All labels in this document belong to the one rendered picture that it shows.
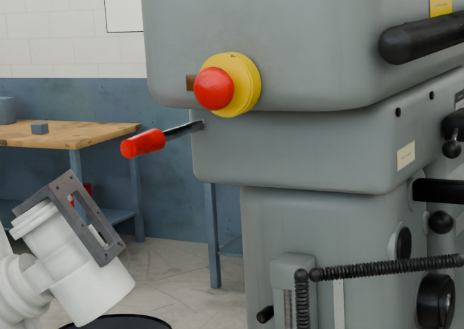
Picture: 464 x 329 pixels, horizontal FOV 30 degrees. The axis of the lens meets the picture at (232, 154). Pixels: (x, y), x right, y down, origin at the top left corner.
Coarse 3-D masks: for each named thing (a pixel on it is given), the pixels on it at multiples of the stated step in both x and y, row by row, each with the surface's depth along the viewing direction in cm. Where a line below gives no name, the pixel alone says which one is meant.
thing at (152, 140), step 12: (144, 132) 88; (156, 132) 88; (168, 132) 91; (180, 132) 92; (192, 132) 95; (120, 144) 85; (132, 144) 85; (144, 144) 86; (156, 144) 87; (132, 156) 85
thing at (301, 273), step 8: (296, 272) 81; (304, 272) 81; (296, 280) 81; (304, 280) 81; (296, 288) 81; (304, 288) 81; (296, 296) 81; (304, 296) 81; (296, 304) 82; (304, 304) 81; (296, 312) 82; (304, 312) 81; (296, 320) 82; (304, 320) 82; (296, 328) 83; (304, 328) 82
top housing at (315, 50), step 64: (192, 0) 83; (256, 0) 80; (320, 0) 77; (384, 0) 80; (448, 0) 99; (192, 64) 84; (256, 64) 81; (320, 64) 78; (384, 64) 81; (448, 64) 101
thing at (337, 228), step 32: (256, 192) 100; (288, 192) 98; (320, 192) 96; (256, 224) 100; (288, 224) 98; (320, 224) 96; (352, 224) 94; (384, 224) 95; (416, 224) 103; (256, 256) 101; (320, 256) 97; (352, 256) 95; (384, 256) 96; (416, 256) 104; (256, 288) 102; (320, 288) 98; (352, 288) 96; (384, 288) 97; (416, 288) 104; (256, 320) 103; (320, 320) 98; (352, 320) 97; (384, 320) 97; (416, 320) 104
